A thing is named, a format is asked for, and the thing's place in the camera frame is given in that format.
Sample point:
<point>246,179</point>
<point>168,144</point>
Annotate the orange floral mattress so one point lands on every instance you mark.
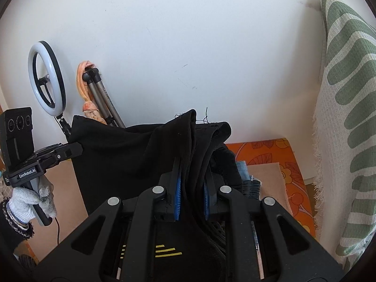
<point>264,149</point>

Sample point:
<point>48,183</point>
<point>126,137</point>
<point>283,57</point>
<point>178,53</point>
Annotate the folded black garment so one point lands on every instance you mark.
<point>232,176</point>

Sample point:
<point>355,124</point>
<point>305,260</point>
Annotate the folded grey tripod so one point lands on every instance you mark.
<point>102,94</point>

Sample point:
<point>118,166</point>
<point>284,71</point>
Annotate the folded blue jeans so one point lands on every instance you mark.
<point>243,167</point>

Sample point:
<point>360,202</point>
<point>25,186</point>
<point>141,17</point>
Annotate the person's left hand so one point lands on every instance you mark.
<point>23,202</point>

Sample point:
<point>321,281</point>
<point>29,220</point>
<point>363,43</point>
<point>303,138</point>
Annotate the peach bed sheet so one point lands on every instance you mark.
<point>264,182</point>

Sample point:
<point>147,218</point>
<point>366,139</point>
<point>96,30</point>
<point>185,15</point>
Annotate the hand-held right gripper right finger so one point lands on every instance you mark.
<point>206,202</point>

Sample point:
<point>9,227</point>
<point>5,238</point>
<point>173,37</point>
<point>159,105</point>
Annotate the black pants with yellow print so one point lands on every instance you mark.
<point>123,158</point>

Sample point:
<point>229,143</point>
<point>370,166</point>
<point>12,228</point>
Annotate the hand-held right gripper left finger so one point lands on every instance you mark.
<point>177,201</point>

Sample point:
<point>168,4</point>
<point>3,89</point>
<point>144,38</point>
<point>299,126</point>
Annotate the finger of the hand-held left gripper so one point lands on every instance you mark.
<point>69,150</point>

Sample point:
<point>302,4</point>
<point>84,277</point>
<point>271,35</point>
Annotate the orange patterned scarf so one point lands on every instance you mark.
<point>81,79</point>

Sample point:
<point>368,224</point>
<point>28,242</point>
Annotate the green striped woven throw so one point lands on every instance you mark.
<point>343,123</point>

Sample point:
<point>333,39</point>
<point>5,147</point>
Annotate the person's left forearm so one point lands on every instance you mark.
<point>10,238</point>

